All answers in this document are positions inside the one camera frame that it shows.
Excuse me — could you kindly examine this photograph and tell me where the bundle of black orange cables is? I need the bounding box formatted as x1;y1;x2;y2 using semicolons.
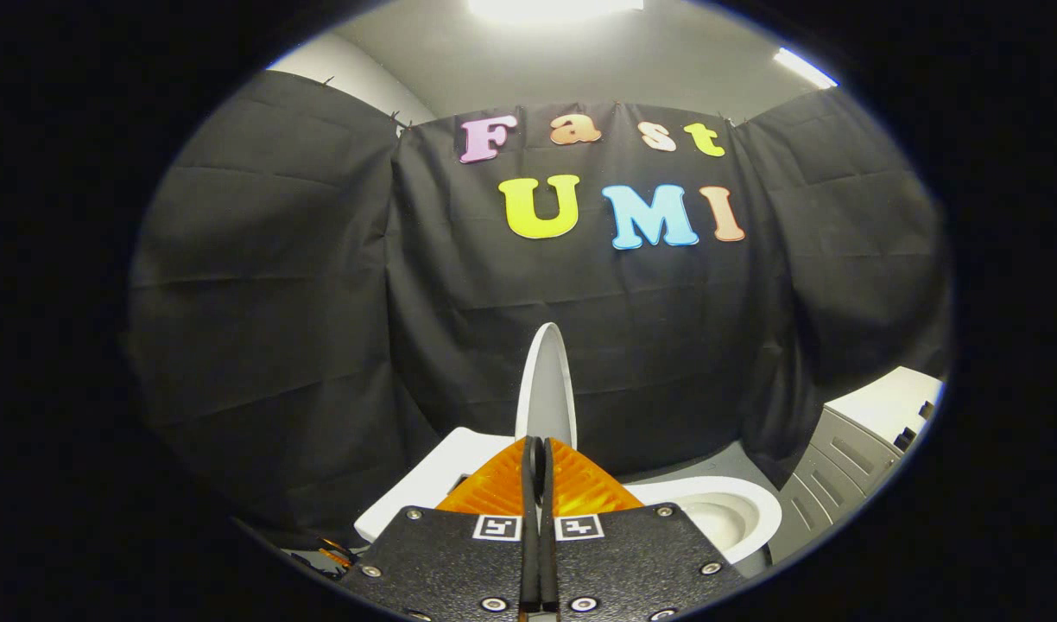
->
289;537;358;578

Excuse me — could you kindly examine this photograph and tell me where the small ceiling light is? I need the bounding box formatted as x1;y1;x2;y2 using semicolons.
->
772;48;840;90

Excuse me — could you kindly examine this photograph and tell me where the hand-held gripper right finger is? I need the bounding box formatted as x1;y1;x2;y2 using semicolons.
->
537;436;750;622

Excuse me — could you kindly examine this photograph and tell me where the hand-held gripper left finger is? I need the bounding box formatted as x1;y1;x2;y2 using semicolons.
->
339;436;542;622

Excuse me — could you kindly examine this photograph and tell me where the white toilet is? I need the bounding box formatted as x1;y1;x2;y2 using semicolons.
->
354;427;784;580

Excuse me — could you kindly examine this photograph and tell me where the grey cabinet with white top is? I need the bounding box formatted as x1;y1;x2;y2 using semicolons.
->
768;366;945;568

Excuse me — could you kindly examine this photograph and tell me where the white toilet lid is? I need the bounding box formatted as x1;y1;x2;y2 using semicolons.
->
515;322;579;452

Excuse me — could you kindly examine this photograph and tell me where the large ceiling light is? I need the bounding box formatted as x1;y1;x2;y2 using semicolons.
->
468;0;646;23

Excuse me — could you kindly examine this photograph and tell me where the black backdrop cloth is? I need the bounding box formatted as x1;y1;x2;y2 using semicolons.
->
127;69;953;554

